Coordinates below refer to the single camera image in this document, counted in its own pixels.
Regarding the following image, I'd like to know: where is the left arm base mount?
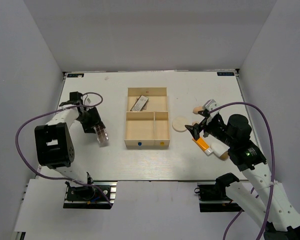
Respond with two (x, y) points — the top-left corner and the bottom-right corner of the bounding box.
(63, 181), (117, 210)

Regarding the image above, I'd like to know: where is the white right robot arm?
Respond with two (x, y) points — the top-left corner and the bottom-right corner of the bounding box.
(185, 114), (300, 240)

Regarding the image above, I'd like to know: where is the glitter eyeshadow palette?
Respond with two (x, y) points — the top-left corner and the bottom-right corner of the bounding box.
(141, 101), (149, 111)

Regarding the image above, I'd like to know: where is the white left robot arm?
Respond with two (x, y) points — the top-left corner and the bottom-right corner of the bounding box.
(34, 91), (109, 200)

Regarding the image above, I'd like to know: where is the left table corner label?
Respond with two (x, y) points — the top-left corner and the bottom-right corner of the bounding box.
(66, 73), (85, 78)

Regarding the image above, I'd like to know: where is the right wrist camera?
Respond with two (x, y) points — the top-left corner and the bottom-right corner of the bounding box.
(202, 99), (220, 125)

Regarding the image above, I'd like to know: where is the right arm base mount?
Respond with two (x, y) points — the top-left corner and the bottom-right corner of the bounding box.
(194, 182), (242, 213)

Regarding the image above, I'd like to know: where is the cream wooden organizer box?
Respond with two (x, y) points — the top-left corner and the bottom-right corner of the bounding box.
(124, 87), (170, 149)

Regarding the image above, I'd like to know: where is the white bottle with cork cap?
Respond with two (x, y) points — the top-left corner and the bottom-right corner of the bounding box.
(210, 142), (229, 160)

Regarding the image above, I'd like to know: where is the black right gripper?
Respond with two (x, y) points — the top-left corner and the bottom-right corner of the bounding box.
(184, 115), (236, 148)

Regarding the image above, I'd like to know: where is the round cream powder puff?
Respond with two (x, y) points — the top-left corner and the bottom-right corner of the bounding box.
(172, 116), (189, 133)

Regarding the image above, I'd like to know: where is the dark table corner label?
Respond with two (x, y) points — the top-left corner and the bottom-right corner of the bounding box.
(217, 71), (235, 77)

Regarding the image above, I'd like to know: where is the orange cosmetic tube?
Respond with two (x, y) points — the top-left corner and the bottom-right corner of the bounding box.
(192, 137), (213, 156)

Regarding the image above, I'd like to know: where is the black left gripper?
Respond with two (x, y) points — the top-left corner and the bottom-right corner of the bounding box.
(76, 106), (106, 134)

